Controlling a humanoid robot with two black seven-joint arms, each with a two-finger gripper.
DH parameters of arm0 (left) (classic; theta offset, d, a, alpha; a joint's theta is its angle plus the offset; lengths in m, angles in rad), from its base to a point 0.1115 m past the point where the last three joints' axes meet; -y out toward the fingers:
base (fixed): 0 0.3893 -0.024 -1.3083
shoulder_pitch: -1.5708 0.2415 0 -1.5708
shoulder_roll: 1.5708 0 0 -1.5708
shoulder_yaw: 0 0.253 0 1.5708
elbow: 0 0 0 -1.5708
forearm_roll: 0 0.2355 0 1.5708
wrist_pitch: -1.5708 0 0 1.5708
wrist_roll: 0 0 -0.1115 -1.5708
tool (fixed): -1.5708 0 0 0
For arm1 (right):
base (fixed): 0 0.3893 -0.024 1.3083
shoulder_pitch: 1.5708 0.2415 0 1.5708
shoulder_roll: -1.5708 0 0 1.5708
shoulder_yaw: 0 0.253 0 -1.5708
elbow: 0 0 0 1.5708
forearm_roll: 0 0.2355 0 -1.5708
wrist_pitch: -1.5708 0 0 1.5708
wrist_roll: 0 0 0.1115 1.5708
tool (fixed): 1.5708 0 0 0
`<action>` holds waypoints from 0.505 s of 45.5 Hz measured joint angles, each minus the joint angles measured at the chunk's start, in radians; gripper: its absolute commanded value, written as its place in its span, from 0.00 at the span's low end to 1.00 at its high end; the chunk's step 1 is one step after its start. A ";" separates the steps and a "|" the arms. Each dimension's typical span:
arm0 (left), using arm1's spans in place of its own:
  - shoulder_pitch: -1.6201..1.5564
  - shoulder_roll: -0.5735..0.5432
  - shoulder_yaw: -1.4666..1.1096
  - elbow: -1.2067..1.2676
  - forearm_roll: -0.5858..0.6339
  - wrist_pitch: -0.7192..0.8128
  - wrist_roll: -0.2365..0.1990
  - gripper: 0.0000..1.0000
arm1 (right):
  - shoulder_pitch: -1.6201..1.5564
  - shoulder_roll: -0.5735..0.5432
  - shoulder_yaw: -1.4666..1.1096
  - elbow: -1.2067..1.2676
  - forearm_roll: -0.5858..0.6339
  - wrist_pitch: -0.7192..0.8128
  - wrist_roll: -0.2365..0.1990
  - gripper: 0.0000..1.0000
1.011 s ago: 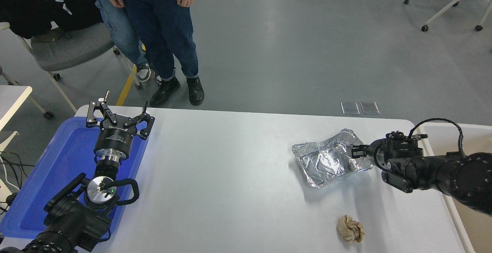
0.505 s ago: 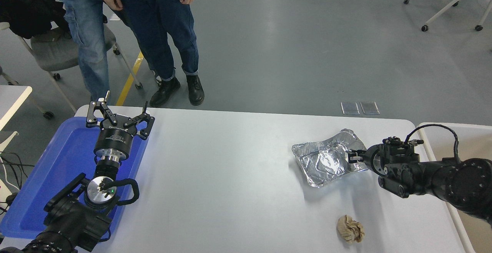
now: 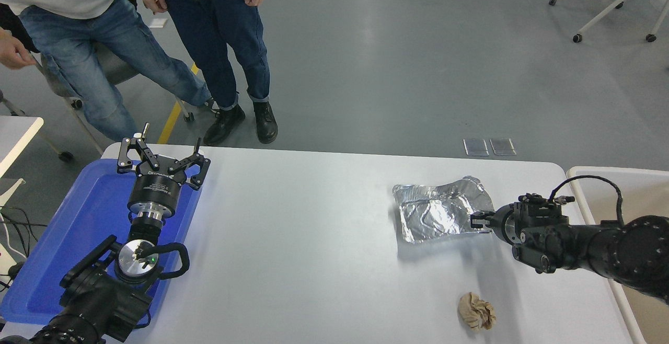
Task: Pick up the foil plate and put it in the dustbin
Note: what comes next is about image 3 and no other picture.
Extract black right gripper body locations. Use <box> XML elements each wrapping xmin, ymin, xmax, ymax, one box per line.
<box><xmin>490</xmin><ymin>204</ymin><xmax>517</xmax><ymax>243</ymax></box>

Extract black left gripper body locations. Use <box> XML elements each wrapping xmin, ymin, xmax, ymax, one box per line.
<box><xmin>128</xmin><ymin>157</ymin><xmax>186</xmax><ymax>214</ymax></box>

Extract foil tray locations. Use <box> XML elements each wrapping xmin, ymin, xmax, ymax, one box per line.
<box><xmin>392</xmin><ymin>176</ymin><xmax>496</xmax><ymax>244</ymax></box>

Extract clear floor plate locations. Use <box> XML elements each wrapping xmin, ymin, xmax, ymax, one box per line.
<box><xmin>490</xmin><ymin>138</ymin><xmax>517</xmax><ymax>156</ymax></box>
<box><xmin>464</xmin><ymin>139</ymin><xmax>490</xmax><ymax>157</ymax></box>

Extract grey seat white-legged chair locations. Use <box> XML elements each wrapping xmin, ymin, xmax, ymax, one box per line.
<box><xmin>32</xmin><ymin>43</ymin><xmax>195</xmax><ymax>154</ymax></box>

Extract blue plastic tray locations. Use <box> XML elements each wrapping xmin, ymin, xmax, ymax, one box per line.
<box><xmin>0</xmin><ymin>158</ymin><xmax>203</xmax><ymax>326</ymax></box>

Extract crumpled tan paper ball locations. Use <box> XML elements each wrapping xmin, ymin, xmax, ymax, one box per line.
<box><xmin>458</xmin><ymin>292</ymin><xmax>497</xmax><ymax>331</ymax></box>

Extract small white side table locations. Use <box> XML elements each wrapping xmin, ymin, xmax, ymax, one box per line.
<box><xmin>0</xmin><ymin>116</ymin><xmax>45</xmax><ymax>177</ymax></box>

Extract large pale bin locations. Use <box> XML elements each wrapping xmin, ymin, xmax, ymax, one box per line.
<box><xmin>567</xmin><ymin>166</ymin><xmax>669</xmax><ymax>344</ymax></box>

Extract white power strip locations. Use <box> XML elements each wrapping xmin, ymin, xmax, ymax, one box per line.
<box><xmin>0</xmin><ymin>242</ymin><xmax>27</xmax><ymax>282</ymax></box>

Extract white rolling chair base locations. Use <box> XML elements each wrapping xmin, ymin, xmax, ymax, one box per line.
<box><xmin>548</xmin><ymin>0</ymin><xmax>669</xmax><ymax>44</ymax></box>

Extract white bracket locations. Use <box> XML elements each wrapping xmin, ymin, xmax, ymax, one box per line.
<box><xmin>0</xmin><ymin>178</ymin><xmax>26</xmax><ymax>209</ymax></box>

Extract black cable bundle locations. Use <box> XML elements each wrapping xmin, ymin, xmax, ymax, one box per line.
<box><xmin>0</xmin><ymin>205</ymin><xmax>48</xmax><ymax>288</ymax></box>

